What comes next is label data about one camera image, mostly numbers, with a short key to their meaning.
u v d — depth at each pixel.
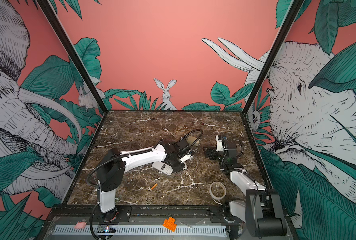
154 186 0.83
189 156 0.78
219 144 0.80
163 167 0.89
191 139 0.80
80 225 0.69
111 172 0.48
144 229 0.70
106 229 0.70
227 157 0.68
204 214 0.75
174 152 0.62
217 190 0.82
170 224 0.70
